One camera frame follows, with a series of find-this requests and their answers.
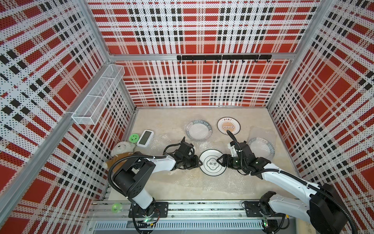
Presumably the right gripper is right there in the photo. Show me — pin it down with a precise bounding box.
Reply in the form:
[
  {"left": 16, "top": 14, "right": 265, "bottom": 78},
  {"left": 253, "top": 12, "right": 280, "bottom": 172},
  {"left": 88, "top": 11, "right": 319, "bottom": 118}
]
[{"left": 216, "top": 154, "right": 246, "bottom": 170}]

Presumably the white plate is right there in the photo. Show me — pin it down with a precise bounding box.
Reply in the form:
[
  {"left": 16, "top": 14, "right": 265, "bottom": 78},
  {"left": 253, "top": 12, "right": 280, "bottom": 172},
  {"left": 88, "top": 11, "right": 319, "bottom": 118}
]
[{"left": 199, "top": 149, "right": 226, "bottom": 176}]

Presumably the bubble wrap of orange plate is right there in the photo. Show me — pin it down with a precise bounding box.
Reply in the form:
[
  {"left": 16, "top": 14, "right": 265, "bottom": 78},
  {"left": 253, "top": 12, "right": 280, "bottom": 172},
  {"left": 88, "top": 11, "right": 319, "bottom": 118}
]
[{"left": 157, "top": 137, "right": 264, "bottom": 194}]

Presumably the orange pattern dinner plate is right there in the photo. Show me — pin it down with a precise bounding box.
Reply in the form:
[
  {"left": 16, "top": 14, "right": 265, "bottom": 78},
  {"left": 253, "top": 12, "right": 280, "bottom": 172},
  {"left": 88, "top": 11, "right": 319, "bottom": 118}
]
[{"left": 217, "top": 117, "right": 241, "bottom": 135}]

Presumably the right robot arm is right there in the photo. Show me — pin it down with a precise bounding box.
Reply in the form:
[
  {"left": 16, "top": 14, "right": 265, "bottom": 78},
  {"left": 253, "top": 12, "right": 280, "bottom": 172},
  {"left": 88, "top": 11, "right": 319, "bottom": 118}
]
[{"left": 217, "top": 141, "right": 358, "bottom": 234}]

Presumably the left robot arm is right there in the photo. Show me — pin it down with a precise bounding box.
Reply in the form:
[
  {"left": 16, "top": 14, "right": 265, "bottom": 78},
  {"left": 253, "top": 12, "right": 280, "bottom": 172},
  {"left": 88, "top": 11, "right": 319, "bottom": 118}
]
[{"left": 103, "top": 140, "right": 203, "bottom": 211}]

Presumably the bubble wrap of rear plate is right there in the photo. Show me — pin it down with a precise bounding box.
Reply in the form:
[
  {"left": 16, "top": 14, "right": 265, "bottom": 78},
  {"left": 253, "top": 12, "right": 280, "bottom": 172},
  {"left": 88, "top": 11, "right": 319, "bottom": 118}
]
[{"left": 183, "top": 118, "right": 213, "bottom": 144}]

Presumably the grey rimmed plate rear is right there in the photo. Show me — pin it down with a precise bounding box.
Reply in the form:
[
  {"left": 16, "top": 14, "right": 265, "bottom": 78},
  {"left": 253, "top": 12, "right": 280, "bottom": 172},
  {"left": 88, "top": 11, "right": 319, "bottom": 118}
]
[{"left": 186, "top": 120, "right": 212, "bottom": 141}]

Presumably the grey rimmed plate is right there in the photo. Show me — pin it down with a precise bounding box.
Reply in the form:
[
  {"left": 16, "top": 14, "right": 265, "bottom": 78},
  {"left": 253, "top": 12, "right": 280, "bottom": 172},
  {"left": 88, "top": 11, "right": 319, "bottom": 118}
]
[
  {"left": 247, "top": 137, "right": 275, "bottom": 161},
  {"left": 186, "top": 120, "right": 212, "bottom": 141}
]

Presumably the grey rimmed plate right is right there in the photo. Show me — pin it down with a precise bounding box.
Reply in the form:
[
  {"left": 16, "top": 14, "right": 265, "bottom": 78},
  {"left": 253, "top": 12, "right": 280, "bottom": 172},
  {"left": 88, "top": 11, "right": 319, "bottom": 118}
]
[{"left": 247, "top": 137, "right": 275, "bottom": 161}]

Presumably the white digital clock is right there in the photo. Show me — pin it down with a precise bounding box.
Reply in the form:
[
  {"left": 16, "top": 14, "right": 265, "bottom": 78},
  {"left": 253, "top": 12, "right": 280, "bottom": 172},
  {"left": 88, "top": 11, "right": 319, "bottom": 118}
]
[{"left": 136, "top": 130, "right": 154, "bottom": 148}]

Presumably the green round button toy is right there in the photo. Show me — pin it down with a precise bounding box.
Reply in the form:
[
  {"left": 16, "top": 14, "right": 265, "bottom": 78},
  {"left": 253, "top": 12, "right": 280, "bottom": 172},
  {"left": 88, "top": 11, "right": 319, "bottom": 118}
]
[{"left": 129, "top": 134, "right": 140, "bottom": 144}]

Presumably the white teddy bear toy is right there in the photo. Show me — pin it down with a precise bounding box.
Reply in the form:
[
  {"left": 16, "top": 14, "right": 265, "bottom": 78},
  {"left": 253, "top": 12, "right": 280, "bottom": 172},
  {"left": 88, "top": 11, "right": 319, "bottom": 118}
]
[{"left": 101, "top": 141, "right": 136, "bottom": 170}]

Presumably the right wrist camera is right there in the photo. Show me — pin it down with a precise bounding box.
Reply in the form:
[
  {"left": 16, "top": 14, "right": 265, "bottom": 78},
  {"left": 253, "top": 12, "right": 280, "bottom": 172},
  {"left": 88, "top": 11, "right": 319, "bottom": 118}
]
[{"left": 228, "top": 141, "right": 238, "bottom": 158}]

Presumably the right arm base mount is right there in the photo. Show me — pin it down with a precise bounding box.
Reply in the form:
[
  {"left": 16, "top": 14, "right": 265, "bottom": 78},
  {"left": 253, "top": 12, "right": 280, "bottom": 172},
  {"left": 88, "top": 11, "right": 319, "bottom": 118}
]
[{"left": 241, "top": 200, "right": 282, "bottom": 217}]

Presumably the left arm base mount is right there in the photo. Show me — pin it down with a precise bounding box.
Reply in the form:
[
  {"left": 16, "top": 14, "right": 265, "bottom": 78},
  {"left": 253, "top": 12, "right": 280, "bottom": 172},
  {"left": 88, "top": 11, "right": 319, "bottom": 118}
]
[{"left": 128, "top": 201, "right": 169, "bottom": 218}]

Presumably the green knob on rail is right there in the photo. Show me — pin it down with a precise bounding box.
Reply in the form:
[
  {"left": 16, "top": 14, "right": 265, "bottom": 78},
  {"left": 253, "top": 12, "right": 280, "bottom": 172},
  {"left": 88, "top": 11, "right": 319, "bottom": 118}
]
[{"left": 111, "top": 203, "right": 122, "bottom": 214}]

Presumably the white wire mesh basket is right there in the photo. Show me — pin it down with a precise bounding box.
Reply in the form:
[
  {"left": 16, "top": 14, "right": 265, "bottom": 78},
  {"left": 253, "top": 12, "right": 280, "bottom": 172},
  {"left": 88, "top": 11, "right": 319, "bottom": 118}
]
[{"left": 72, "top": 64, "right": 125, "bottom": 125}]

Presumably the black hook rail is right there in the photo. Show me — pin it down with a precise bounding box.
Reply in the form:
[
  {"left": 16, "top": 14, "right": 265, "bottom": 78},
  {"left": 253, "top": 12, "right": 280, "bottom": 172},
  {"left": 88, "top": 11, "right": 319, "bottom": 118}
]
[{"left": 176, "top": 54, "right": 272, "bottom": 61}]

